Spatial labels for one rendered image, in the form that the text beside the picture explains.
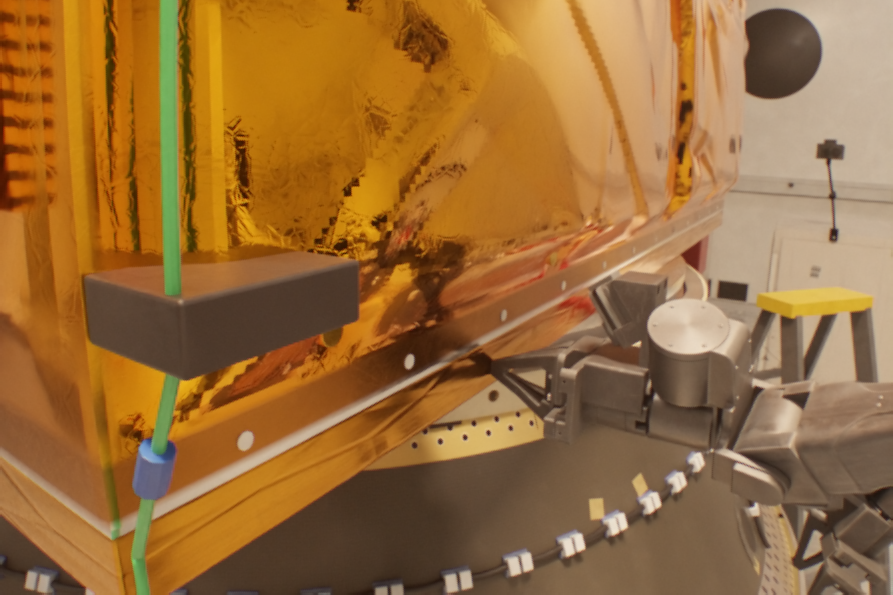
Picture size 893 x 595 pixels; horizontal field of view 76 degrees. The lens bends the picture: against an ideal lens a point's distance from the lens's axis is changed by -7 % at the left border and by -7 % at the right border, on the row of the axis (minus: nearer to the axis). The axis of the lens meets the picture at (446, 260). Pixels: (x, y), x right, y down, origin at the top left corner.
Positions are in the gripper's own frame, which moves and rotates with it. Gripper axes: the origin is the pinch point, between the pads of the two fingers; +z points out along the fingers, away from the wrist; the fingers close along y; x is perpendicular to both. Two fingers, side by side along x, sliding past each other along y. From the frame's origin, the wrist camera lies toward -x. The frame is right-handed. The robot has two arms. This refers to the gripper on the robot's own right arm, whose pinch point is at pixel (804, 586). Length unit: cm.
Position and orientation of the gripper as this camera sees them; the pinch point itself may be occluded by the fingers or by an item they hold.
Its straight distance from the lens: 93.6
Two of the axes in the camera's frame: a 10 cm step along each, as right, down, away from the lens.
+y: -4.0, 1.6, -9.0
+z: -4.8, 8.0, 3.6
